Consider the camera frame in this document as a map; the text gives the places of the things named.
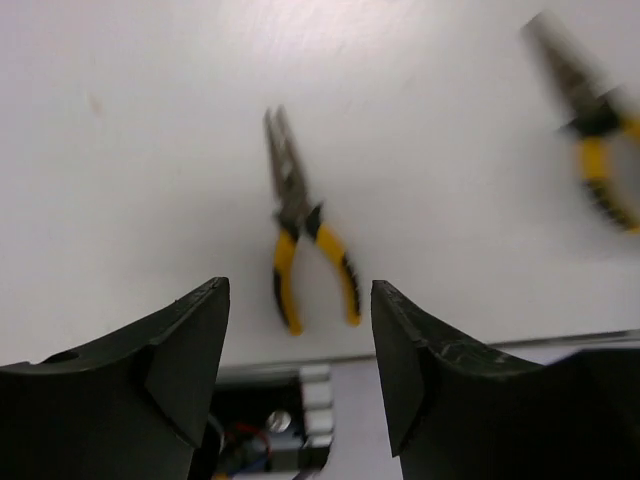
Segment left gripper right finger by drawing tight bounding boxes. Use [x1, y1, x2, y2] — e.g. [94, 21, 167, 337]
[371, 280, 639, 479]

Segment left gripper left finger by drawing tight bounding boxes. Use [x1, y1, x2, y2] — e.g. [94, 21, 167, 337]
[1, 277, 230, 479]

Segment yellow-handled pliers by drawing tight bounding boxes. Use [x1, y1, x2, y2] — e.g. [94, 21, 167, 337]
[263, 105, 362, 336]
[522, 12, 639, 234]

